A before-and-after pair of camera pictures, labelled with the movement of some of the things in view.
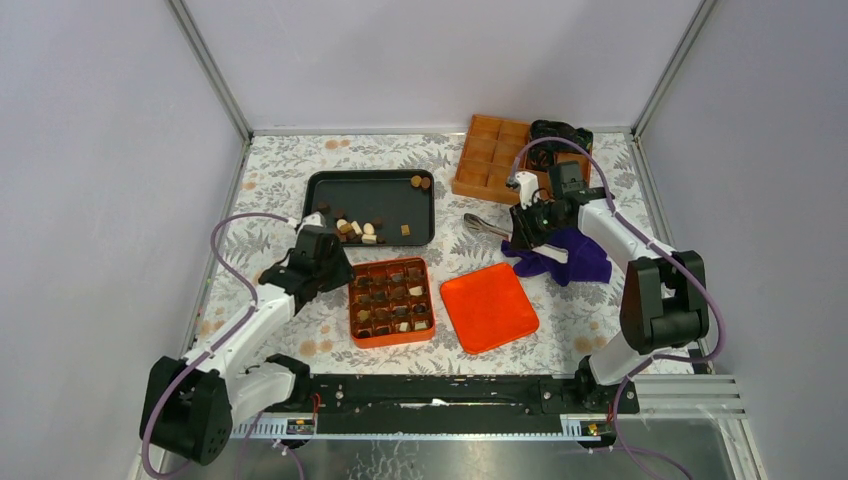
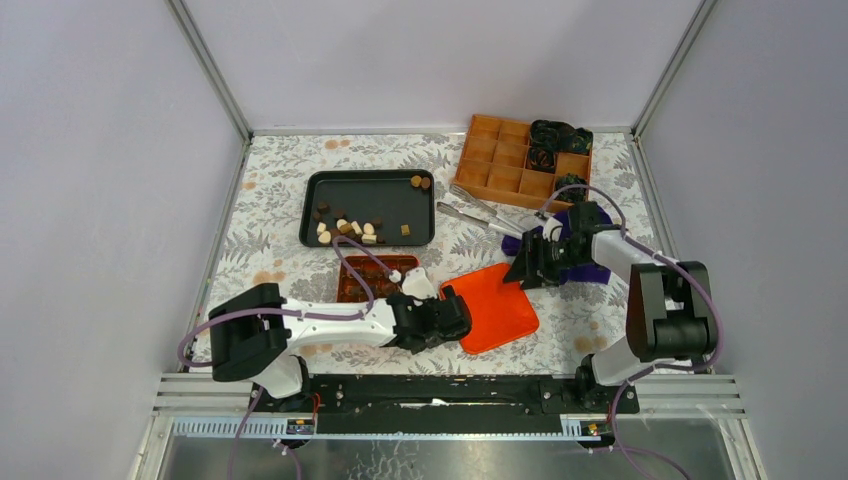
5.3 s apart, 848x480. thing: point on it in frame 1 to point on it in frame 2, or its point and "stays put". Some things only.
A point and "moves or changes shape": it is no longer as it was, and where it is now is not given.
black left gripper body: (337, 271) to (437, 340)
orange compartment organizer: (495, 152) stays put
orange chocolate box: (391, 302) moves or changes shape
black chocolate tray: (374, 206) stays put
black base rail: (444, 403) stays put
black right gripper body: (536, 222) to (550, 257)
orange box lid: (488, 308) stays put
